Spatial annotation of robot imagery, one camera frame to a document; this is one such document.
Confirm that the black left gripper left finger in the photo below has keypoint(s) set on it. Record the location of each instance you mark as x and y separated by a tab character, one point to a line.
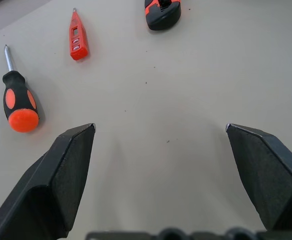
43	190

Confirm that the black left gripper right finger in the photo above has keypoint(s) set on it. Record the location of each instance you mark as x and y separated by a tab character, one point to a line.
273	180

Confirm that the stubby black orange screwdriver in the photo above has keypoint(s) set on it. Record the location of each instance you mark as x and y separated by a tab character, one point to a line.
20	100

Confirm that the red voltage tester pen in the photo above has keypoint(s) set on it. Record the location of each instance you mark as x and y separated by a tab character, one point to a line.
78	37

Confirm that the black orange utility knife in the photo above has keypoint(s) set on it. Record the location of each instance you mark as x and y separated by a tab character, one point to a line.
163	17

